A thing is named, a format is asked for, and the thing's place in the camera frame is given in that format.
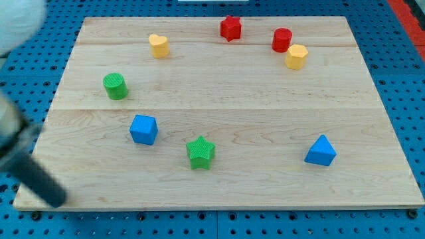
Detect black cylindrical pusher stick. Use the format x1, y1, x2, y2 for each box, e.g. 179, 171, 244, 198
7, 153, 67, 208

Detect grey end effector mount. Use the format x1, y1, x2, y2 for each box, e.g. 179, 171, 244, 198
1, 93, 41, 171

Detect blue triangle block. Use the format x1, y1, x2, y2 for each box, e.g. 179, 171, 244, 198
304, 135, 337, 167

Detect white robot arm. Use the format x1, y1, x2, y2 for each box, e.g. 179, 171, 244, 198
1, 0, 66, 208

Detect green star block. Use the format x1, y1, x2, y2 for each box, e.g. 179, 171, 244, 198
186, 136, 215, 170

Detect red star block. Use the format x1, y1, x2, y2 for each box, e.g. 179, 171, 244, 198
220, 15, 242, 42

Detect green cylinder block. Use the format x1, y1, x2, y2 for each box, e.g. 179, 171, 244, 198
103, 72, 128, 100

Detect blue cube block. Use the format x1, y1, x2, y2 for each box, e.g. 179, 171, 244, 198
129, 115, 158, 145

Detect yellow heart block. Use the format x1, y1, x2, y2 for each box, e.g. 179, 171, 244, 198
148, 34, 170, 58

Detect wooden board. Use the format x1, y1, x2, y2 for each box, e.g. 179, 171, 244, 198
33, 17, 424, 212

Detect red cylinder block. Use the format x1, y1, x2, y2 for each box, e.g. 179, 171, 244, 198
272, 28, 293, 52

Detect yellow hexagon block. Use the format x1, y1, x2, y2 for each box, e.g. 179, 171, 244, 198
284, 44, 308, 70

